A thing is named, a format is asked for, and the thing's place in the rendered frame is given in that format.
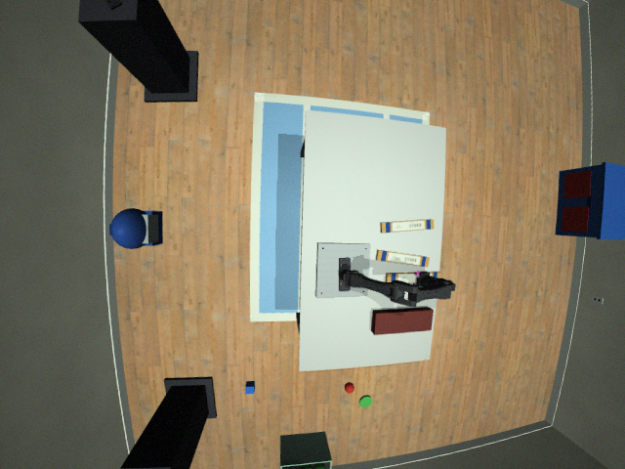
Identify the white electrode pack with printed label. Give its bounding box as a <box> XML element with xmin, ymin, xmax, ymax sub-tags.
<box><xmin>380</xmin><ymin>219</ymin><xmax>434</xmax><ymax>233</ymax></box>

